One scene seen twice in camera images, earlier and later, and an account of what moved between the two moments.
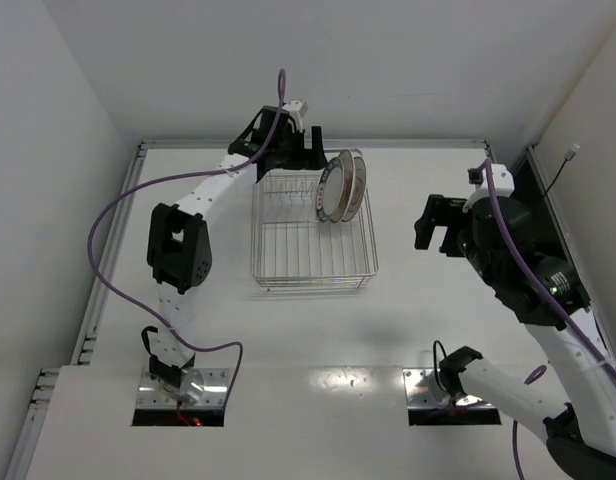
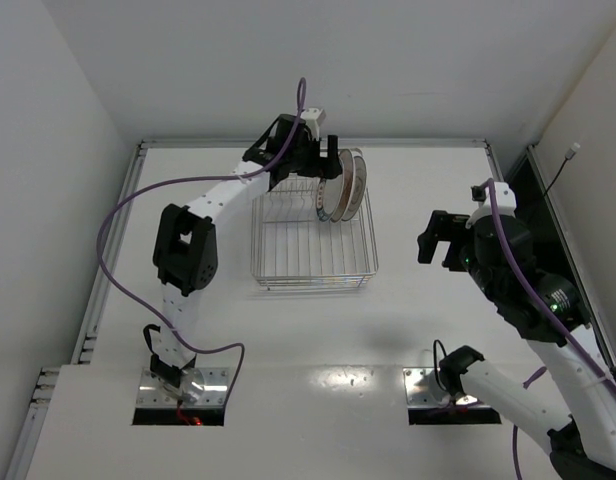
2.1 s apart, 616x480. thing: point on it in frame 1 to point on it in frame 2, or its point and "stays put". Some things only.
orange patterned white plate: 349,179 stays put
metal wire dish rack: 293,250 stays put
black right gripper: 439,220 to 449,242
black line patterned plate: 359,185 stays put
